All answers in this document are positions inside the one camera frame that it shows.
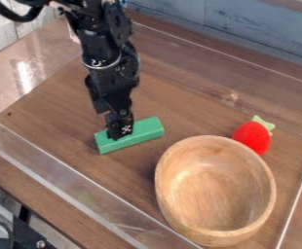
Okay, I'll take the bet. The clear acrylic front wall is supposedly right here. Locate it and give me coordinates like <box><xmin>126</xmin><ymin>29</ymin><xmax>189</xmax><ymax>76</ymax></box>
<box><xmin>0</xmin><ymin>124</ymin><xmax>202</xmax><ymax>249</ymax></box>

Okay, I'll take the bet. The black metal clamp stand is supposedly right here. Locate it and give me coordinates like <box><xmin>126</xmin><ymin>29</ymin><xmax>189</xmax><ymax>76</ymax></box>
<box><xmin>0</xmin><ymin>207</ymin><xmax>58</xmax><ymax>249</ymax></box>

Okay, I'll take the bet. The green rectangular block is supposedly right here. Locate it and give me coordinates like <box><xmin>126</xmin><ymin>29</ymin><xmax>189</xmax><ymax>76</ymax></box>
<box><xmin>94</xmin><ymin>117</ymin><xmax>165</xmax><ymax>155</ymax></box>

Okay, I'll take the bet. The red plush strawberry toy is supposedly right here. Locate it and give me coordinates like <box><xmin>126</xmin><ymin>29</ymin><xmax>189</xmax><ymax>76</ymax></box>
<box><xmin>231</xmin><ymin>115</ymin><xmax>277</xmax><ymax>156</ymax></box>

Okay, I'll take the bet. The brown wooden bowl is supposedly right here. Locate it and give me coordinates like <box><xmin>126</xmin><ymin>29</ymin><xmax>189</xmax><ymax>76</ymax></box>
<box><xmin>155</xmin><ymin>135</ymin><xmax>277</xmax><ymax>247</ymax></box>

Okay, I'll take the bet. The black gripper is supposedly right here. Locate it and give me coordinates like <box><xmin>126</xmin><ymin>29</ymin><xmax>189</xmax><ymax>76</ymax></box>
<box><xmin>83</xmin><ymin>57</ymin><xmax>142</xmax><ymax>142</ymax></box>

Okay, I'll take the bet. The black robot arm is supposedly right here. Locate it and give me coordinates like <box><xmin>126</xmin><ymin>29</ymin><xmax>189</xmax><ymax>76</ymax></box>
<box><xmin>16</xmin><ymin>0</ymin><xmax>141</xmax><ymax>140</ymax></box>

